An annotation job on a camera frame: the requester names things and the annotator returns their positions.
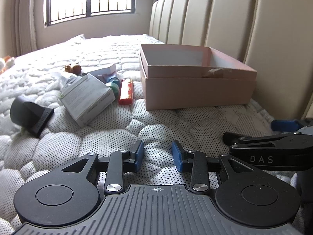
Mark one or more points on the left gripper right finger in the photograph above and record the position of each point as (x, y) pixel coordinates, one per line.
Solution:
(194, 162)

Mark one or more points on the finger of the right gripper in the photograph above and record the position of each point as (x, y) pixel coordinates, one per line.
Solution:
(286, 125)

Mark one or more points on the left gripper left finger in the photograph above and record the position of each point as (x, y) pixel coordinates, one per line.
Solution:
(119, 163)

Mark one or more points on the red lighter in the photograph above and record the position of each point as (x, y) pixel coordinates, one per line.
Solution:
(126, 96)

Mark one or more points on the white product box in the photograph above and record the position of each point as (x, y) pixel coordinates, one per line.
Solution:
(85, 98)

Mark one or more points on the green toy block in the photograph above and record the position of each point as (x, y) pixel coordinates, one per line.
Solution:
(115, 85)

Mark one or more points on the brown animal figurine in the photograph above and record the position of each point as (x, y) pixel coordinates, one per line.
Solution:
(75, 69)

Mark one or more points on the pink blue tube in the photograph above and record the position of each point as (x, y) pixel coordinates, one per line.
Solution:
(105, 78)

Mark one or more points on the pink cardboard box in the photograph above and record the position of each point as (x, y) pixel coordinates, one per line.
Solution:
(183, 76)

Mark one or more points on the beige padded headboard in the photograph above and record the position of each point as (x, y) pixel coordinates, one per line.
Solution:
(272, 36)

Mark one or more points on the white orange plush toy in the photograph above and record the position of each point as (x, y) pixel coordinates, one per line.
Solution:
(6, 63)

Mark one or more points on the beige curtain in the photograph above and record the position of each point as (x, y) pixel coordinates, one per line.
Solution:
(22, 16)

